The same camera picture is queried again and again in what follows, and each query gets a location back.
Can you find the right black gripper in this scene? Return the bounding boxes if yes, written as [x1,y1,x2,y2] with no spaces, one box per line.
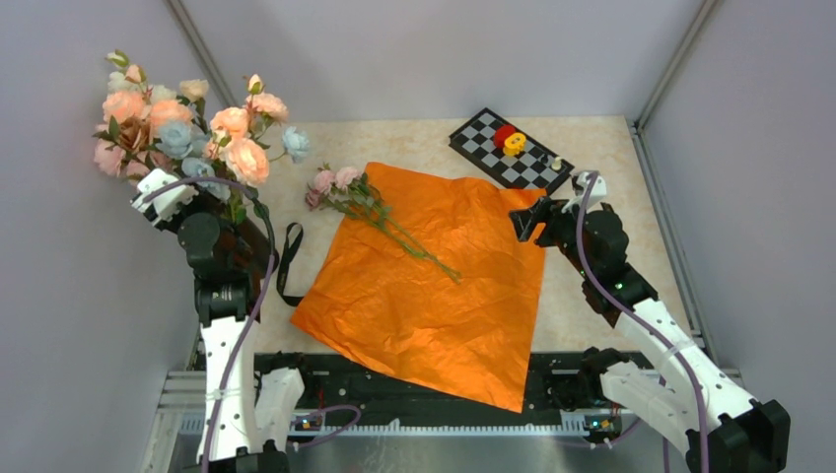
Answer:
[510,195,595,279]

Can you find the peach flower stem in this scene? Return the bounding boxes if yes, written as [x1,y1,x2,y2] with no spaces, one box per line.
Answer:
[209,74,289,139]
[102,64,210,131]
[202,132,270,189]

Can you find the blue flower stem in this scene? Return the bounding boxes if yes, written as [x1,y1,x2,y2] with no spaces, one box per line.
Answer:
[154,122,277,178]

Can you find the brown flower stem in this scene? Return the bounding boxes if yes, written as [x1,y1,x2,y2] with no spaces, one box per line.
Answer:
[93,117,171,178]

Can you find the orange paper flower bouquet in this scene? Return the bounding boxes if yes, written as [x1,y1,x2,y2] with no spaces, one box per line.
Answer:
[304,163,462,284]

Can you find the orange wrapping paper sheet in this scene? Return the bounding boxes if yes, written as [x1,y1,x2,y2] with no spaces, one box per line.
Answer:
[291,163,545,413]

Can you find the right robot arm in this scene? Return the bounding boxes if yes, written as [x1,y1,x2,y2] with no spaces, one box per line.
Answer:
[509,197,791,472]

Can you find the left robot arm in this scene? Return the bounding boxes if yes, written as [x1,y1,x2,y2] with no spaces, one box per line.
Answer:
[164,196,290,472]

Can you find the black cylindrical vase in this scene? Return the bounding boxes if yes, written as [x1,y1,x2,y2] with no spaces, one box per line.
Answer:
[233,217,280,271]

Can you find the black white chessboard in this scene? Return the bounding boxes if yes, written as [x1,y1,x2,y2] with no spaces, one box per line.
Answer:
[449,107,575,193]

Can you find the pink and white flower stems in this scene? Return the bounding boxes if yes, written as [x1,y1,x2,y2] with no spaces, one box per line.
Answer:
[94,49,195,183]

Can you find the red round toy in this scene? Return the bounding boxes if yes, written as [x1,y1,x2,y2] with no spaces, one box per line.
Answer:
[492,124,517,149]

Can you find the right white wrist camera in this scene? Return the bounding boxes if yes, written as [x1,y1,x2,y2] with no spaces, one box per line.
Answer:
[561,170,608,214]

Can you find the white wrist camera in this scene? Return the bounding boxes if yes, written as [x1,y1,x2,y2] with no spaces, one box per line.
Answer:
[130,169,198,230]
[561,170,608,214]

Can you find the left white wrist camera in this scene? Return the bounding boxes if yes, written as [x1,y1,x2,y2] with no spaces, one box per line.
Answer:
[130,169,198,230]

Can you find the yellow ring toy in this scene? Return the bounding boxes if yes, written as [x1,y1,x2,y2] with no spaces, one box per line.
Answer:
[502,132,527,157]

